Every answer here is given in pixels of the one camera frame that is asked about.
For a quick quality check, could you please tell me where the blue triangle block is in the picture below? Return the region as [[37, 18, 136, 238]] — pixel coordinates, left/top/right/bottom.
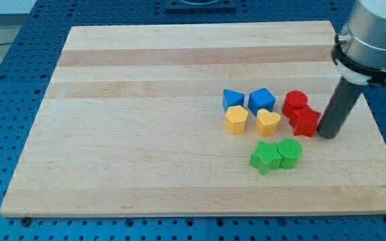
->
[[222, 89, 245, 112]]

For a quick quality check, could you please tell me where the blue cube block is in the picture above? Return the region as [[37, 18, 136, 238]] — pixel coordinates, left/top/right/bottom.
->
[[247, 88, 275, 116]]

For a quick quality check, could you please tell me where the green cylinder block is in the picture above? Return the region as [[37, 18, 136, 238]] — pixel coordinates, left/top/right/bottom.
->
[[277, 138, 302, 169]]

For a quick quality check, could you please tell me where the red cylinder block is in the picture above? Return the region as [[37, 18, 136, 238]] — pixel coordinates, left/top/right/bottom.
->
[[282, 90, 308, 118]]

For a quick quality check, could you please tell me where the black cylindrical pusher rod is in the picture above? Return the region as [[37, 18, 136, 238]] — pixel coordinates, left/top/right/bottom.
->
[[317, 77, 365, 139]]

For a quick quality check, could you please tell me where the green star block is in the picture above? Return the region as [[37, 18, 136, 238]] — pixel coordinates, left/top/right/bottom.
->
[[249, 140, 282, 175]]

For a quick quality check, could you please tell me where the red star block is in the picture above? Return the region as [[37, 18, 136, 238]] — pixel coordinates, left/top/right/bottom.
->
[[289, 105, 321, 137]]

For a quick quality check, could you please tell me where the wooden board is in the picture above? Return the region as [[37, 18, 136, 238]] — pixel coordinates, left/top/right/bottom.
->
[[0, 21, 386, 218]]

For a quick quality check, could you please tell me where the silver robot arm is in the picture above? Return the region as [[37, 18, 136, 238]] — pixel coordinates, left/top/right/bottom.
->
[[332, 0, 386, 86]]

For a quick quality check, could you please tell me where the yellow heart block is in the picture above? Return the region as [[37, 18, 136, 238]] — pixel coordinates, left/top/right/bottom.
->
[[256, 108, 281, 137]]

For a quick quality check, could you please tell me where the yellow pentagon block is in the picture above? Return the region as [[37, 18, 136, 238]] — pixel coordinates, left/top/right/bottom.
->
[[224, 105, 249, 135]]

